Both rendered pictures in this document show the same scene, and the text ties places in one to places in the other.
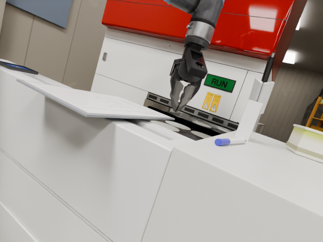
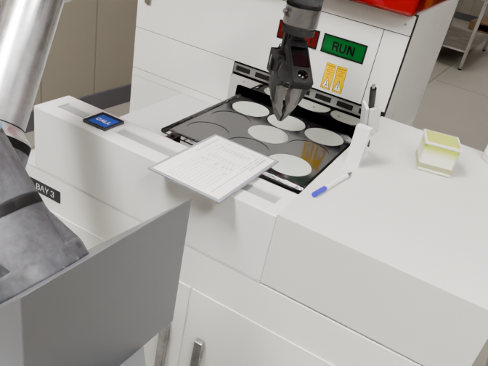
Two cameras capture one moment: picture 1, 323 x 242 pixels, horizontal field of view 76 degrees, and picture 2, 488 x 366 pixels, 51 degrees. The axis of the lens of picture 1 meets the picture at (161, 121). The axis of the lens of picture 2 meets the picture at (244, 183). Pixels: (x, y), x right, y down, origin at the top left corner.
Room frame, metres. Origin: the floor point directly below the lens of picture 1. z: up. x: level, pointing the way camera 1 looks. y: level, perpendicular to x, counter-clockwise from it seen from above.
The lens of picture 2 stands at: (-0.49, 0.08, 1.40)
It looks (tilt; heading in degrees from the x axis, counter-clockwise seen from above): 29 degrees down; 357
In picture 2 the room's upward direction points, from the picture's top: 12 degrees clockwise
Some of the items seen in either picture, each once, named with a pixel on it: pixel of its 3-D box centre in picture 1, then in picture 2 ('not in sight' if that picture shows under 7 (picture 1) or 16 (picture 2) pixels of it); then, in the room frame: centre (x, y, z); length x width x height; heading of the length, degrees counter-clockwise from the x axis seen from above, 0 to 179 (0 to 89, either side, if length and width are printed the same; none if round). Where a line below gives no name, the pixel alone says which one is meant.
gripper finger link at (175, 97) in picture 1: (173, 94); (275, 98); (0.63, -0.01, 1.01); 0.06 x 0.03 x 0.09; 16
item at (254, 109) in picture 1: (253, 110); (364, 132); (0.46, -0.19, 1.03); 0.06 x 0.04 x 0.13; 153
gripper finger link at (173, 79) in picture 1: (178, 79); (279, 83); (0.61, -0.01, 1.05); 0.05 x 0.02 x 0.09; 106
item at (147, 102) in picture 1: (184, 124); (296, 112); (0.86, -0.10, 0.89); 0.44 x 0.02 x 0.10; 63
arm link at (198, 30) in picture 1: (198, 34); (300, 17); (0.63, -0.02, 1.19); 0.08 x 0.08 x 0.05
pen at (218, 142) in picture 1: (233, 141); (333, 183); (0.34, -0.13, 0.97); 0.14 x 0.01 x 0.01; 144
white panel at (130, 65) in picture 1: (160, 85); (252, 49); (0.96, 0.06, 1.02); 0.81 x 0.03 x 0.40; 63
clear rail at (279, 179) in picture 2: not in sight; (231, 158); (0.51, 0.07, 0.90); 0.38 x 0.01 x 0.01; 63
